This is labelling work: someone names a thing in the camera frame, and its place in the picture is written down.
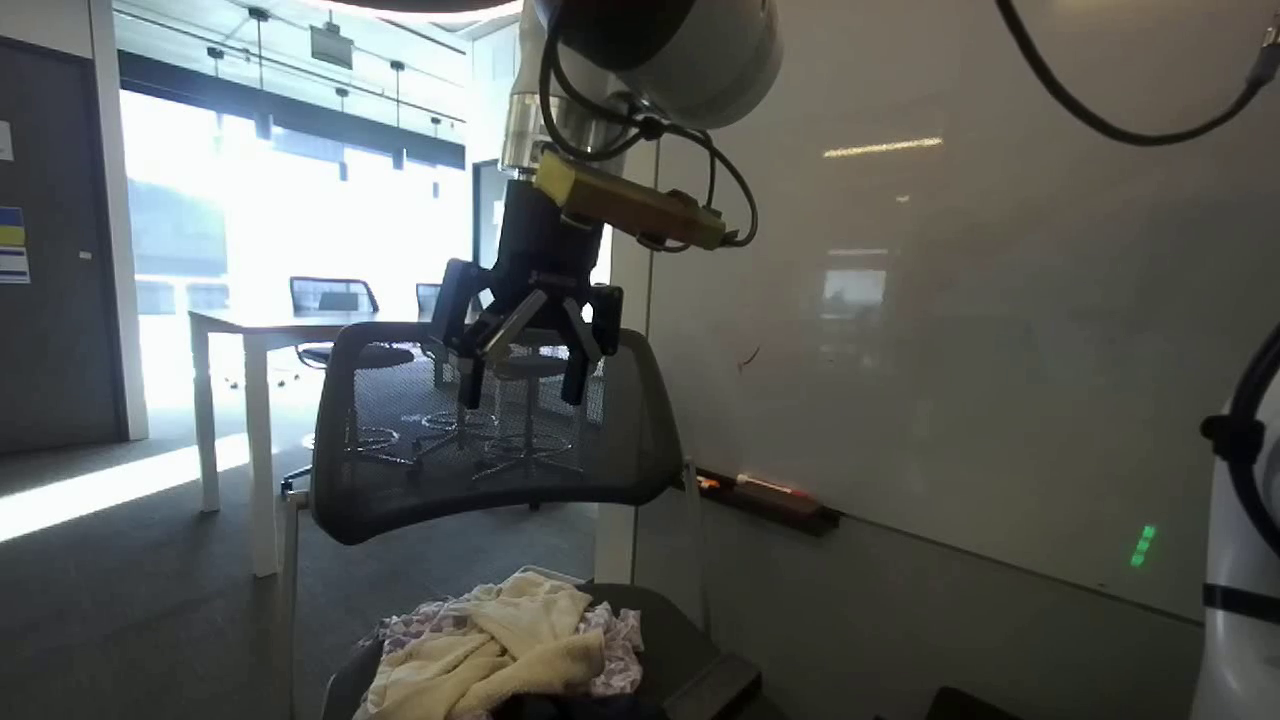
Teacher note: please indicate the blue yellow wall poster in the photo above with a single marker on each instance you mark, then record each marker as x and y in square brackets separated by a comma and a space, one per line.
[12, 245]

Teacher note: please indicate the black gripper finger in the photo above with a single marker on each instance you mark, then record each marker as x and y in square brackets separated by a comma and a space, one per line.
[471, 334]
[587, 346]

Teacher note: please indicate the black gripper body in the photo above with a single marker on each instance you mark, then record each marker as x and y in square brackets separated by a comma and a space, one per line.
[547, 245]

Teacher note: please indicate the white table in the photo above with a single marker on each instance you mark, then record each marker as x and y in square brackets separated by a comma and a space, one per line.
[261, 403]

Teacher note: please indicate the dark door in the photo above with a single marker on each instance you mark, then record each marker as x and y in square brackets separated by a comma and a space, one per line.
[63, 266]

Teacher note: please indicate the cream cloth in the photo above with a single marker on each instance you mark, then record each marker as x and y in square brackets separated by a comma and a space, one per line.
[512, 640]

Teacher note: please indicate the grey flat board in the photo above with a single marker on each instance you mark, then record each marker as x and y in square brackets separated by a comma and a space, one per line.
[695, 663]

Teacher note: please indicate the dark background office chair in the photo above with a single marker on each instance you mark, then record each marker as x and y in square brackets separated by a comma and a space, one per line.
[333, 297]
[428, 303]

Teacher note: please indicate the hanging ceiling sign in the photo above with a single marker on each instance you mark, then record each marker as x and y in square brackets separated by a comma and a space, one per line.
[333, 47]

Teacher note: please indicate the black mesh office chair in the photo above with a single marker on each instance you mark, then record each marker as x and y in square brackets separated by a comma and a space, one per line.
[465, 443]

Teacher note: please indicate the floral patterned cloth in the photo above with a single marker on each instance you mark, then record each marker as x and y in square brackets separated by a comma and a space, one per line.
[620, 653]

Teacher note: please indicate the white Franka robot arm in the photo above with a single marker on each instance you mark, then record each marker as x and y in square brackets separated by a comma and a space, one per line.
[695, 52]

